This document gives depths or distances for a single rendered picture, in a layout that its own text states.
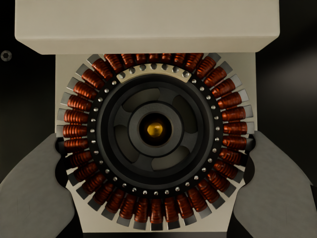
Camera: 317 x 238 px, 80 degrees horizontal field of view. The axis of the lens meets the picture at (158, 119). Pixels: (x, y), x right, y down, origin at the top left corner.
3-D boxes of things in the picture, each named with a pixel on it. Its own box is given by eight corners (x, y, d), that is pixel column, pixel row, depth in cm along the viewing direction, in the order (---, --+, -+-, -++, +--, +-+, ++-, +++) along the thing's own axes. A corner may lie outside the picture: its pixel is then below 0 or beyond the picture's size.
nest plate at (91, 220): (252, 223, 15) (261, 232, 14) (62, 225, 15) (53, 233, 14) (247, 34, 15) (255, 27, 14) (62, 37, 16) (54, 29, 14)
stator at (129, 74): (234, 205, 14) (262, 234, 10) (79, 207, 14) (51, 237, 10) (229, 51, 14) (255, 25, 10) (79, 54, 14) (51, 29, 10)
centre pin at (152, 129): (169, 141, 14) (171, 146, 11) (142, 142, 14) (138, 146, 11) (169, 115, 14) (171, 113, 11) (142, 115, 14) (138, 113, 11)
